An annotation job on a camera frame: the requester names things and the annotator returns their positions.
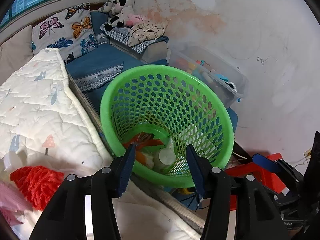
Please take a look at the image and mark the beige cushion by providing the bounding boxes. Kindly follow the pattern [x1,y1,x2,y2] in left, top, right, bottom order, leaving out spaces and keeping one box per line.
[0,25,34,85]

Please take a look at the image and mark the orange wrapper in basket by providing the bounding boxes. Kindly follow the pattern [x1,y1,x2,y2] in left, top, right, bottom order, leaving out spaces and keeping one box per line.
[122,132,164,162]

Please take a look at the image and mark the blue sofa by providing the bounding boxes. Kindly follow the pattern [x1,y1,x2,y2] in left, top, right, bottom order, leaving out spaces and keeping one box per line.
[65,11,169,116]

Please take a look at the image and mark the green plastic waste basket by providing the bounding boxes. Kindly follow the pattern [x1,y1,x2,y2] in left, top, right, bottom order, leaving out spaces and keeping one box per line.
[100,64,234,188]

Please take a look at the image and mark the pink snack wrapper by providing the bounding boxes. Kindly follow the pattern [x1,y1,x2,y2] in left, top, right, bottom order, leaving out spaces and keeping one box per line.
[1,181,33,226]

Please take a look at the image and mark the butterfly pillow right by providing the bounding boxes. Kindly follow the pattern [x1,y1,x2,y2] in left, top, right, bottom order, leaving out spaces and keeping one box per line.
[31,2,98,64]

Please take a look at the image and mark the white quilted mat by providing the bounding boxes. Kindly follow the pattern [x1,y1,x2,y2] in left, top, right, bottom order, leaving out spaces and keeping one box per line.
[1,49,204,239]

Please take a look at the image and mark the black white cow plush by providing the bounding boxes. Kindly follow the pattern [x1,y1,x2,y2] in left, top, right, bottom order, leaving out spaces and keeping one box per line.
[98,0,135,31]

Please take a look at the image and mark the white paper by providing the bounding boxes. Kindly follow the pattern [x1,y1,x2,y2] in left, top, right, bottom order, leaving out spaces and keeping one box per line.
[139,152,155,170]

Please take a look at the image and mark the spotted cream cloth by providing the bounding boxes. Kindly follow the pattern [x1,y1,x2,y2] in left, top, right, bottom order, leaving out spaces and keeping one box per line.
[127,21,167,47]

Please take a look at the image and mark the clear plastic storage box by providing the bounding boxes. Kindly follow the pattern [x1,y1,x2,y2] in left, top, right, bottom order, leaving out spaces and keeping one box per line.
[169,43,248,108]

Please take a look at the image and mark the pink plush toy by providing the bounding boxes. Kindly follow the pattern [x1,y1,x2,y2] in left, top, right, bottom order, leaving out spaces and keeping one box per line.
[125,14,147,27]

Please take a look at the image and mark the red mesh net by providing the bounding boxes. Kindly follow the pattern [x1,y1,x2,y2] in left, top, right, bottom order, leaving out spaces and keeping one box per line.
[10,165,64,211]

